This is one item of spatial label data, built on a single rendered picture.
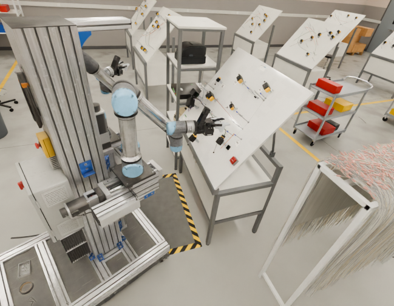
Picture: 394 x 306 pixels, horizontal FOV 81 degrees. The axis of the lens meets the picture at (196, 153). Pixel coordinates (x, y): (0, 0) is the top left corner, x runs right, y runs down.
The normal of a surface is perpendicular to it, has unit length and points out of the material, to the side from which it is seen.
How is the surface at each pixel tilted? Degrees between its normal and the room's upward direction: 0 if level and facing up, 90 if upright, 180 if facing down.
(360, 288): 0
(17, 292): 0
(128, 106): 82
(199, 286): 0
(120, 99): 83
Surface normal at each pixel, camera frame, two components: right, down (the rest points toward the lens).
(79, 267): 0.08, -0.79
